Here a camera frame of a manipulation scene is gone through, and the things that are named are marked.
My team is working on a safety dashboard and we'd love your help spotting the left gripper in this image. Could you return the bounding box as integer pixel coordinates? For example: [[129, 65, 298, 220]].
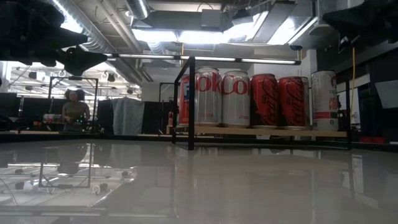
[[0, 0, 108, 77]]

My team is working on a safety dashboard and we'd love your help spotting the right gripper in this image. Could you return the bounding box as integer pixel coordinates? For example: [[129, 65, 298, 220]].
[[322, 0, 398, 44]]

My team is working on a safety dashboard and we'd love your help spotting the dark red soda can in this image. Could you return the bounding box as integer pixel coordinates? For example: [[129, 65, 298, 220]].
[[250, 73, 279, 129], [277, 76, 307, 130]]

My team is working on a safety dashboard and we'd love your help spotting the orange-red Fanta can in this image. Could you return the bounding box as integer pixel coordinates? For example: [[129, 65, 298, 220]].
[[178, 74, 191, 126]]

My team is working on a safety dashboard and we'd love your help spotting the silver Diet Coke can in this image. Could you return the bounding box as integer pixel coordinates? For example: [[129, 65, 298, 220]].
[[194, 66, 223, 127], [221, 70, 251, 128]]

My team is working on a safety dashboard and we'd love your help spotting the person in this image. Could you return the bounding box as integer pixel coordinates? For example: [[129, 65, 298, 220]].
[[61, 88, 91, 133]]

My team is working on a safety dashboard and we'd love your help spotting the grey hanging cloth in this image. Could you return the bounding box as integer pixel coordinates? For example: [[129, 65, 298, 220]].
[[111, 97, 146, 136]]

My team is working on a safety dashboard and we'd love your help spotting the black mesh cart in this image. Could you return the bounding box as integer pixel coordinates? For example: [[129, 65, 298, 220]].
[[338, 110, 348, 131]]

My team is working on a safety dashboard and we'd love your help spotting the ceiling light panel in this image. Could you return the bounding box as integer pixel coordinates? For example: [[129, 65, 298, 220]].
[[132, 28, 254, 45]]

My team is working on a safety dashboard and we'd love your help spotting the grey ceiling box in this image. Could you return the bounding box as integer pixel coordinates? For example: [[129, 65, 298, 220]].
[[200, 8, 224, 31]]

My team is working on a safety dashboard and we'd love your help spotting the black metal frame stand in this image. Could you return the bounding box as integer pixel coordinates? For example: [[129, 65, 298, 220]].
[[48, 76, 99, 134]]

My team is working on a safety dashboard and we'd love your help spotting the yellow hanging cable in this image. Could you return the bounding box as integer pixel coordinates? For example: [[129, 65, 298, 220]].
[[351, 46, 356, 124]]

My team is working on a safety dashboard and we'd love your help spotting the small silver ceiling duct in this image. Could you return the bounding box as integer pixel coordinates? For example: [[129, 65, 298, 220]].
[[126, 0, 150, 20]]

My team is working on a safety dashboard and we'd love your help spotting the wooden shelf with black frame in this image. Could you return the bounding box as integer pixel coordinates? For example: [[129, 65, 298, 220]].
[[173, 55, 356, 150]]

